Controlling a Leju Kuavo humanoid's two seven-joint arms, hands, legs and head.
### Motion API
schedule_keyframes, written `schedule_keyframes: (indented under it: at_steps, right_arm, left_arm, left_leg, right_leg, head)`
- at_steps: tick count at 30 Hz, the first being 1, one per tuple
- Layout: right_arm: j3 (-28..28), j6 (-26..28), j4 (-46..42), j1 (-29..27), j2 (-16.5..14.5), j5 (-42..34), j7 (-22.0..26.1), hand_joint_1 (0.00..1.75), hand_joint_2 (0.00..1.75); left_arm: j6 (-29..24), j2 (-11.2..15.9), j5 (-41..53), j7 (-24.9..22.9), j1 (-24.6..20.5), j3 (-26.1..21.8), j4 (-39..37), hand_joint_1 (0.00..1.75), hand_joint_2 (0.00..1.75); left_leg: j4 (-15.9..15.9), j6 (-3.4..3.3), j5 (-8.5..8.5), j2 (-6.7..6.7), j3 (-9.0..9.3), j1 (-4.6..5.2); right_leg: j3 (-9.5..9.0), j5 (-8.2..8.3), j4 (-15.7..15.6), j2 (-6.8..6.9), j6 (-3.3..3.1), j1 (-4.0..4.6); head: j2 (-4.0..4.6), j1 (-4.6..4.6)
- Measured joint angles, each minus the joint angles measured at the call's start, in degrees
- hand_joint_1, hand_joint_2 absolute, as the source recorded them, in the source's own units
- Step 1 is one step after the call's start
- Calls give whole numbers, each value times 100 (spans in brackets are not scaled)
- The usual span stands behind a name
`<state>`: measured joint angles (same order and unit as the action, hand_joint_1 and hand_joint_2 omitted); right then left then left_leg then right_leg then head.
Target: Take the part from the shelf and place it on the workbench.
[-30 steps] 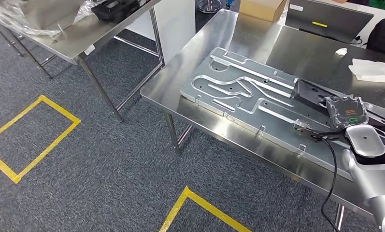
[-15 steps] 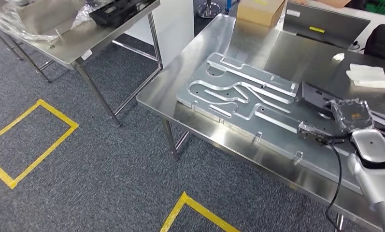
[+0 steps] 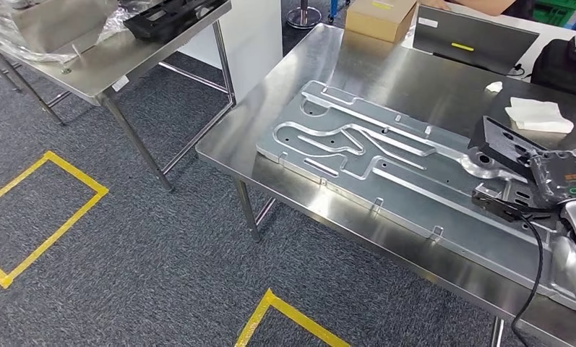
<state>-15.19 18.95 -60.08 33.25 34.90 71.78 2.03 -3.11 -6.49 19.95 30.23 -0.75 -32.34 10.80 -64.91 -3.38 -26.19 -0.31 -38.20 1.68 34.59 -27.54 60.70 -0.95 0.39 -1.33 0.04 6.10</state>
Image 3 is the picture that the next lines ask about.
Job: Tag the black plastic plate part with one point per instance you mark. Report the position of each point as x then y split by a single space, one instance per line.
496 139

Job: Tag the person's forearm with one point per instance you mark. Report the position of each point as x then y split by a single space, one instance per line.
484 5

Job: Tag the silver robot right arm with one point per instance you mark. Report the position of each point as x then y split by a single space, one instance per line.
575 268

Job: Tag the stainless steel workbench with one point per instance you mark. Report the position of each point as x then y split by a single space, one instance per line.
388 62

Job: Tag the blue metal shelf rack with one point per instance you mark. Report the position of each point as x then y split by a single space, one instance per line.
334 9

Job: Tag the stamped silver metal panel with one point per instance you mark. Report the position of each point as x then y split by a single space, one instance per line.
412 191

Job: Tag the white panel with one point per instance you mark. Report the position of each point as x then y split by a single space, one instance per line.
254 48

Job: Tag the chrome stanchion base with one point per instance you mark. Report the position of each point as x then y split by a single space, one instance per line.
304 16

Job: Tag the cardboard box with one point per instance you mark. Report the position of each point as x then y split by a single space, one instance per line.
378 19

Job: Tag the black items on table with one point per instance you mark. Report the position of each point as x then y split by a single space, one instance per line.
172 16

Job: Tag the stainless steel table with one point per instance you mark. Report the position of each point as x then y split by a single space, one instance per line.
101 62

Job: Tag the small crumpled white paper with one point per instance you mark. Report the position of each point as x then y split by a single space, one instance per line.
494 86

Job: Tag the grey laptop with yellow sticker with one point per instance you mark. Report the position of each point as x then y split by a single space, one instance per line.
474 33

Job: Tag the folded white tissue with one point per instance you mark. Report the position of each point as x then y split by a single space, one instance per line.
539 115

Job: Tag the black bag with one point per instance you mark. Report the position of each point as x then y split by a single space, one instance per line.
555 67

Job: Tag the green plastic crate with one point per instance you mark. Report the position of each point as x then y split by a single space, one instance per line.
555 12

